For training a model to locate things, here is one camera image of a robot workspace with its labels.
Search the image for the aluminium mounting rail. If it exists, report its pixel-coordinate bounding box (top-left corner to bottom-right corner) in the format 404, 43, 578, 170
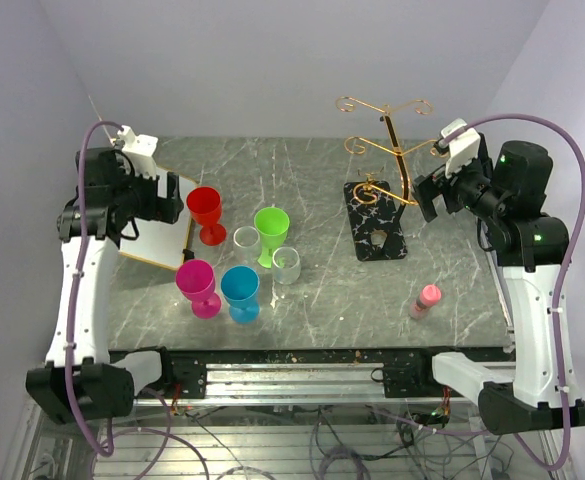
131, 362, 478, 401

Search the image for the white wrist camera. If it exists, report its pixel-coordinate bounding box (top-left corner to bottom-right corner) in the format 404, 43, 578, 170
113, 125, 158, 179
435, 118, 481, 179

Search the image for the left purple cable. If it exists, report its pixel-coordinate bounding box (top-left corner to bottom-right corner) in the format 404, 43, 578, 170
59, 119, 208, 480

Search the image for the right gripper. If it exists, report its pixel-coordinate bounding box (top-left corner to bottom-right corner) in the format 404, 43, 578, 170
412, 146, 508, 222

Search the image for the gold wine glass rack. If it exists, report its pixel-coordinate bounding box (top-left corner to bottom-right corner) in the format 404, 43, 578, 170
335, 96, 445, 207

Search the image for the blue wine glass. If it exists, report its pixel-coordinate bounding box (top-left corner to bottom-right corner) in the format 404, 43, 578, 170
220, 265, 260, 324

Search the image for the cable tangle under table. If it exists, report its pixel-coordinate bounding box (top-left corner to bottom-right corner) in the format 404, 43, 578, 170
171, 399, 518, 480

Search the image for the black marbled rack base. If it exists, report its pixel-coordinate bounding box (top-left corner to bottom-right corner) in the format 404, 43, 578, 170
343, 182, 408, 262

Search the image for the pink small bottle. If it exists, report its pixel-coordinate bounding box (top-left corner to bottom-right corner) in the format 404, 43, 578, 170
409, 284, 442, 319

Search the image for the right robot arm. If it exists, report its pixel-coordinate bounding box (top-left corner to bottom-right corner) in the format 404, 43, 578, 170
412, 136, 585, 434

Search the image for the clear glass front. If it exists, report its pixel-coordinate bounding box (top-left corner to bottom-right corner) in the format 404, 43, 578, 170
272, 246, 301, 285

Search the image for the white board gold frame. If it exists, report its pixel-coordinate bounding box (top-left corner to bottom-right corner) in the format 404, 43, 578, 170
118, 162, 199, 272

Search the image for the clear glass rear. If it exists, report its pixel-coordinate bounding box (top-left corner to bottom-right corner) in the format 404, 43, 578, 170
233, 226, 262, 265

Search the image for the magenta wine glass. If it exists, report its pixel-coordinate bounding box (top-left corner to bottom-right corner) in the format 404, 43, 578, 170
175, 259, 221, 319

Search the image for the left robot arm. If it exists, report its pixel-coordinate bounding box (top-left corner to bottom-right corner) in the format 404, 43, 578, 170
25, 147, 184, 425

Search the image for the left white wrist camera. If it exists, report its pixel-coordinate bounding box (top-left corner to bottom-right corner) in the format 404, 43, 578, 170
113, 125, 158, 179

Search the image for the red wine glass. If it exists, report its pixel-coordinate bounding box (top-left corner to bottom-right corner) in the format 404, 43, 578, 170
186, 186, 226, 246

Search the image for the green wine glass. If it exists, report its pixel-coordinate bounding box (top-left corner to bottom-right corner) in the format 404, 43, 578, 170
254, 207, 290, 269

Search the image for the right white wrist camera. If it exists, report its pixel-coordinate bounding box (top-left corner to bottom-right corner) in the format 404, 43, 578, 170
435, 118, 481, 179

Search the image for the clear glass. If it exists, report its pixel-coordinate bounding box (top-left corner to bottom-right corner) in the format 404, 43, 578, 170
272, 246, 301, 285
233, 226, 262, 265

